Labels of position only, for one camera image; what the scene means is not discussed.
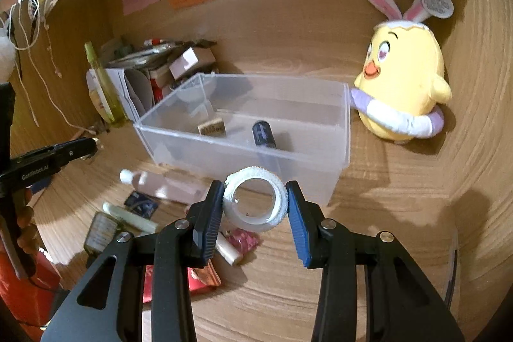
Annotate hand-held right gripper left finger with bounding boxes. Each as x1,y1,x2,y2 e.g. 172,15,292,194
40,179,226,342

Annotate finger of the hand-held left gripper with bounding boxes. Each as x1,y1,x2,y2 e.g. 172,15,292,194
44,137,99,171

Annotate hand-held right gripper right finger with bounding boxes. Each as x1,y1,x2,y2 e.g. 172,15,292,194
285,180,466,342

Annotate pink tube with white cap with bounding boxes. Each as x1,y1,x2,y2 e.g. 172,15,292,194
119,169,207,203

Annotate red foil packet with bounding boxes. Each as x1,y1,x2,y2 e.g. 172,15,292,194
142,264,222,304

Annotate clear plastic storage box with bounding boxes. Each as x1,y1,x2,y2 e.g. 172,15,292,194
133,72,351,206

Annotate white tape roll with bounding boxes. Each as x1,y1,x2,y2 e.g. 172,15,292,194
222,165,288,234

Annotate pale yellow slim tube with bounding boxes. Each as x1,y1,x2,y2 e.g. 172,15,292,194
103,203,158,234

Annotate dark green glass bottle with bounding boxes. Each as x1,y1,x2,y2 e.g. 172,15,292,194
83,212,121,254

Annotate person's left hand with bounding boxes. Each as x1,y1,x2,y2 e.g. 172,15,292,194
15,188,41,271

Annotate cream lip balm stick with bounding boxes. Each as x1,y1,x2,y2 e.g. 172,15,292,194
215,232,244,266

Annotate pink patterned wrapper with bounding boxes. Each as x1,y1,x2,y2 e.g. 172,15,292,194
226,228,261,256

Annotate cream squeeze tube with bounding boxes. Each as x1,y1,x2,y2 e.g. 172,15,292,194
86,70,107,118

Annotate yellow-green spray bottle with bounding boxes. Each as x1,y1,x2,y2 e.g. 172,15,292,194
84,41,126,125

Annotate blue foil packet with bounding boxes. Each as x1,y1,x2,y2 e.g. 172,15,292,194
124,192,159,216

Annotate white paper file box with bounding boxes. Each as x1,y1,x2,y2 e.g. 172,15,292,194
102,67,155,122

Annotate small black bottle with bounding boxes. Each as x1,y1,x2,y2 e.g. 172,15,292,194
251,120,278,150

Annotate small wooden stamp block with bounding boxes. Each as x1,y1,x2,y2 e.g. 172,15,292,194
197,118,225,136

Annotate red cardboard box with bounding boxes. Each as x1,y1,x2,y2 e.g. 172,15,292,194
150,75,173,104

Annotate pile of papers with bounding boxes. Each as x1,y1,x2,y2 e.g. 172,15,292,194
100,38,181,70

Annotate person's red clothing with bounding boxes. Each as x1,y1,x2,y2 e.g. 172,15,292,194
0,242,61,327

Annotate small pink box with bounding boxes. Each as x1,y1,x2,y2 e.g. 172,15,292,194
169,46,217,80

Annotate yellow chick plush toy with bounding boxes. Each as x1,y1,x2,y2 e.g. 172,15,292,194
348,0,455,144

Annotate white hanging cord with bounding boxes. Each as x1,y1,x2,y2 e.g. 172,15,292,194
16,0,97,134

